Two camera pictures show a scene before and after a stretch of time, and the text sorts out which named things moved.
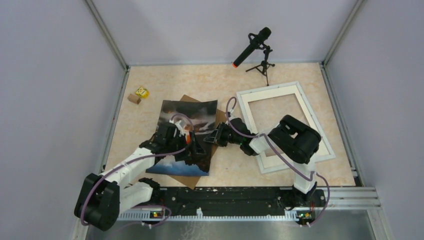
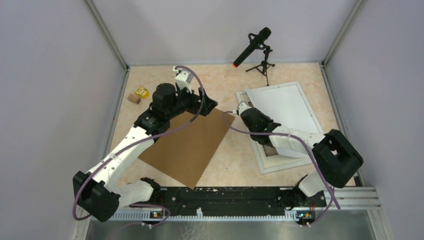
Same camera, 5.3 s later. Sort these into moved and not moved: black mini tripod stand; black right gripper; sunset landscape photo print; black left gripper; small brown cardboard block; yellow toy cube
Moved: black left gripper; black right gripper; sunset landscape photo print
Not moved: black mini tripod stand; yellow toy cube; small brown cardboard block
